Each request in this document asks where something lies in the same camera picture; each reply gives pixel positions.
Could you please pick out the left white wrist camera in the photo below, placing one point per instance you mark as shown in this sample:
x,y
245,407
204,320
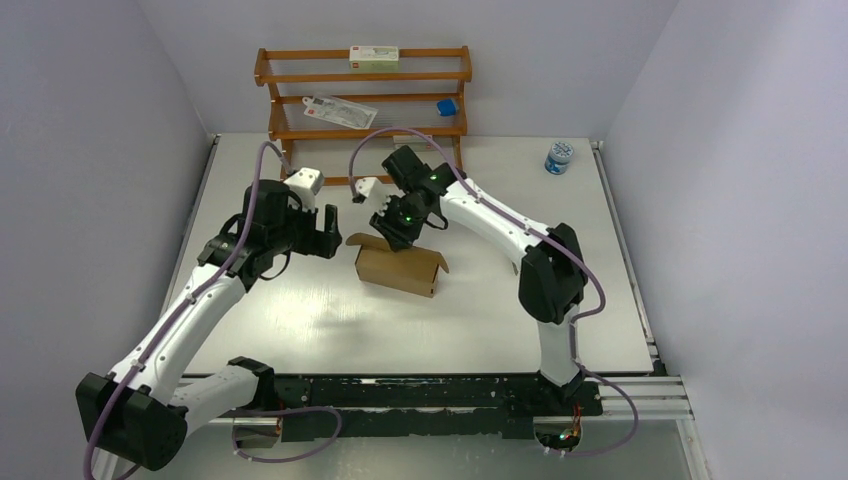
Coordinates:
x,y
306,183

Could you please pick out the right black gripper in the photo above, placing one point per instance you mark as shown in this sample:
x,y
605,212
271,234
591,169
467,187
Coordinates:
x,y
399,238

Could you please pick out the black base frame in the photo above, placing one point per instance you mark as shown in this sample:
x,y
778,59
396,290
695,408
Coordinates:
x,y
503,404

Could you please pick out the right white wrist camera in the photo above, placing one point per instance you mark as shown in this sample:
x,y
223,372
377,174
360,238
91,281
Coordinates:
x,y
372,193

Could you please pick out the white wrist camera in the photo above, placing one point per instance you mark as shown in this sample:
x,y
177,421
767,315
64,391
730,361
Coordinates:
x,y
372,193
306,183

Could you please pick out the wooden three-tier shelf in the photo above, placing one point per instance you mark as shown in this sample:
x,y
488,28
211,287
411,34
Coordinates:
x,y
406,100

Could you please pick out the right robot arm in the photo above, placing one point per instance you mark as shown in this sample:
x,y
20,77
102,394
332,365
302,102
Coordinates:
x,y
551,275

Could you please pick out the flat plastic blister package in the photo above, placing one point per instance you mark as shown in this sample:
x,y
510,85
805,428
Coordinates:
x,y
339,112

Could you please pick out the small blue object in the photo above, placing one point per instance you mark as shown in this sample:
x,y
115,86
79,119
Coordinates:
x,y
447,107

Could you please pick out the white green box top shelf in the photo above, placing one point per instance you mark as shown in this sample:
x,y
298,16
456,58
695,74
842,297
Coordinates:
x,y
374,59

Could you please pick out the blue white round jar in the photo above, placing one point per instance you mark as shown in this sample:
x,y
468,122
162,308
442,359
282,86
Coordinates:
x,y
559,157

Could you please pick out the brown cardboard box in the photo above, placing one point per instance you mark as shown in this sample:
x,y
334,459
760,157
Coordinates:
x,y
415,270

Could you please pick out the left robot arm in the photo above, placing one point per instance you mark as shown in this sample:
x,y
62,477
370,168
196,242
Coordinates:
x,y
138,411

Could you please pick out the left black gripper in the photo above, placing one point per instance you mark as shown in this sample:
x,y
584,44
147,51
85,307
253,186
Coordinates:
x,y
316,242

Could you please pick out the grey box lower shelf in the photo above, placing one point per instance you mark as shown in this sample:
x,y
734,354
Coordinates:
x,y
414,142

